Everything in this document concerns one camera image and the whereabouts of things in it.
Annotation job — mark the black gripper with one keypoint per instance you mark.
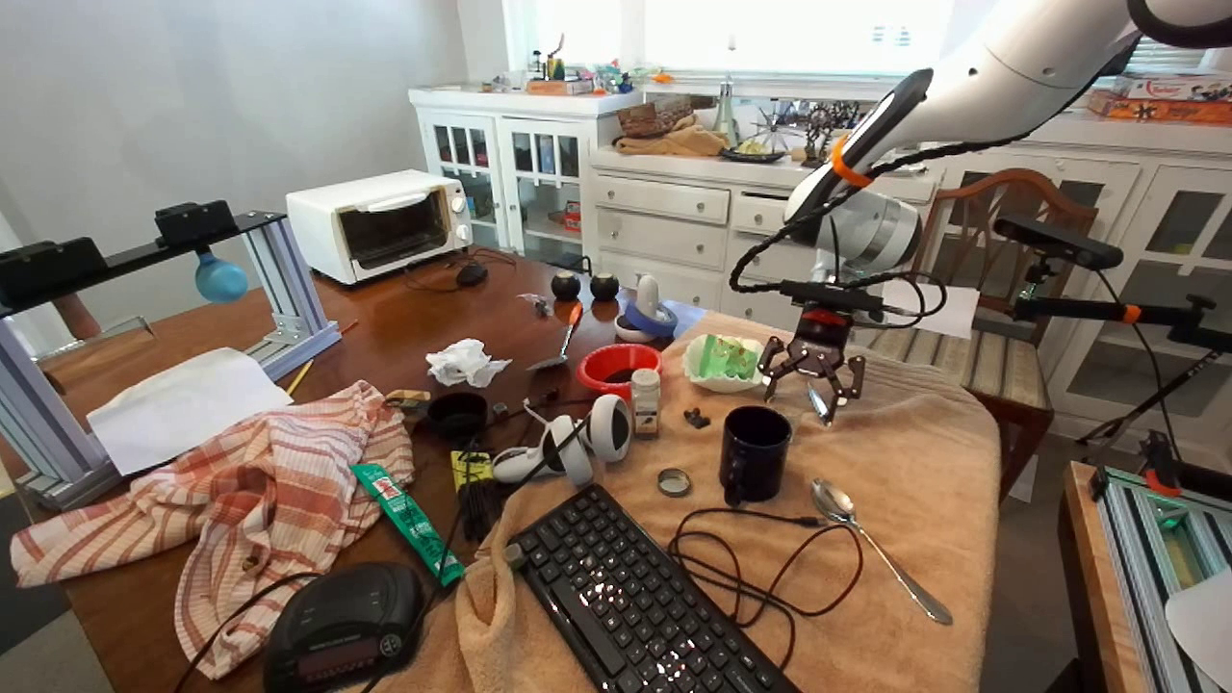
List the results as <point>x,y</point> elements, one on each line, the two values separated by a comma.
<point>827,341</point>

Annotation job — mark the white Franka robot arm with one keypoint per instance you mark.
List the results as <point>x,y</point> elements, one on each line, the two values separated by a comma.
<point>1014,78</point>

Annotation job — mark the black mug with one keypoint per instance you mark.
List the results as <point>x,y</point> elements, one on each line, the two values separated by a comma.
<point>757,457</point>

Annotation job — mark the green yellow plastic pieces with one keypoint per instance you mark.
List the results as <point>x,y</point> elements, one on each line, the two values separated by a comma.
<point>727,360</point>

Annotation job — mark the white shell-shaped bowl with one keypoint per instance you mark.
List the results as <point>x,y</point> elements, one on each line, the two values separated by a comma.
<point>727,382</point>

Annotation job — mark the small black clip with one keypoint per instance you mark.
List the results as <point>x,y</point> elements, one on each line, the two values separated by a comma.
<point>700,418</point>

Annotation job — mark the small silver spoon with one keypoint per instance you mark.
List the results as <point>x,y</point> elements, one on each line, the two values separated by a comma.
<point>832,502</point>

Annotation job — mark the white paper sheet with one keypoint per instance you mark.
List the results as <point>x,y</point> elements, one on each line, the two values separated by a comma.
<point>949,315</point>
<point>179,411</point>

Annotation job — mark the tan terry towel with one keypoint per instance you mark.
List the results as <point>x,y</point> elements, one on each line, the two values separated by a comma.
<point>900,513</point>

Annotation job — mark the glass shaker white lid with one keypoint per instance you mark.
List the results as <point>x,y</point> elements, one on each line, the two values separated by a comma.
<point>647,401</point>

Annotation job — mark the wooden chair striped seat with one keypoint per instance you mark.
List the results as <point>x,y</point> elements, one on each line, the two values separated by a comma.
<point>987,369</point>

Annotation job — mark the white plastic figurine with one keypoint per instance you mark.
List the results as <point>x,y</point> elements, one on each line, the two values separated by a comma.
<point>647,294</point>

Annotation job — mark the red plastic bowl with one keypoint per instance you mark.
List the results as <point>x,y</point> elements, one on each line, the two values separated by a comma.
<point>618,375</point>

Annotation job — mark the white sideboard with drawers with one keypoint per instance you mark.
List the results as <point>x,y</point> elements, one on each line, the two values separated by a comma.
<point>668,232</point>

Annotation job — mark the brown woven basket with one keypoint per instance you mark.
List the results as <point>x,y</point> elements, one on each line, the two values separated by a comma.
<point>668,130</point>

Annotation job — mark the black keyboard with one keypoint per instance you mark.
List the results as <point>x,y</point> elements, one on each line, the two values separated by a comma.
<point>630,602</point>

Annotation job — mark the black boom stand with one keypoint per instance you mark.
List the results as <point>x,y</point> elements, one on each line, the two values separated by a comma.
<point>1157,315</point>

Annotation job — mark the crumpled white tissue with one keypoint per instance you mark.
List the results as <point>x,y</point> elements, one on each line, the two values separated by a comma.
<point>464,365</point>

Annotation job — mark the white glass-door cabinet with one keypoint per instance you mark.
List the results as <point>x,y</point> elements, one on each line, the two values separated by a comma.
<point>514,178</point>

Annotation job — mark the black computer mouse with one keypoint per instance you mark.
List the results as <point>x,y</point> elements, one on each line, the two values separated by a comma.
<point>470,275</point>

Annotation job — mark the small black bowl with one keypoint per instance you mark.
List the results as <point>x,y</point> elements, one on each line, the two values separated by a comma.
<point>455,420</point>

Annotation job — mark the black yellow gadget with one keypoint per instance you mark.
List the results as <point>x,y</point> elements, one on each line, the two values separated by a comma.
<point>470,502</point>

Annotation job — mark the orange printed box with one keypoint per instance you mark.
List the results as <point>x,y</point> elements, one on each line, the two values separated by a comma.
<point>1159,110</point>

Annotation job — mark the green tube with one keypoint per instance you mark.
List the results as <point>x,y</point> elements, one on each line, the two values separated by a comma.
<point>411,525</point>

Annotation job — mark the white toaster oven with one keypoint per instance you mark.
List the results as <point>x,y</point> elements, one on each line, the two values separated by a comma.
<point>372,232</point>

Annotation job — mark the yellow pencil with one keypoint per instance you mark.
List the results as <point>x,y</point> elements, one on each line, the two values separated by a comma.
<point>297,379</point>

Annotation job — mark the red striped cloth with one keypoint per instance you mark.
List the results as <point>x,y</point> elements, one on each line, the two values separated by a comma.
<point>256,513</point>

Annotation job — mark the blue ball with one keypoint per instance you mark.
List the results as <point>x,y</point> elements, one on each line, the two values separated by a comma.
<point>221,280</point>

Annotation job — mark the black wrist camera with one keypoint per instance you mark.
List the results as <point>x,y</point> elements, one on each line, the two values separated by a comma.
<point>832,297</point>

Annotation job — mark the black stereo camera bar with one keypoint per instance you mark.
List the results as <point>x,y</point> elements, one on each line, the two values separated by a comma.
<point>1060,243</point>

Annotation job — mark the aluminium rail frame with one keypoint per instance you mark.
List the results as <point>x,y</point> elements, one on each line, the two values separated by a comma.
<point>1157,554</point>

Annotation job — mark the aluminium frame stand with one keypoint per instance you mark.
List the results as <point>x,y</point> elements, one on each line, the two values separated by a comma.
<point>301,294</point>

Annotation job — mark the black camera box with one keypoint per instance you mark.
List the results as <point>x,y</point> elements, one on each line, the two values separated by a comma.
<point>50,275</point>
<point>198,224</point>

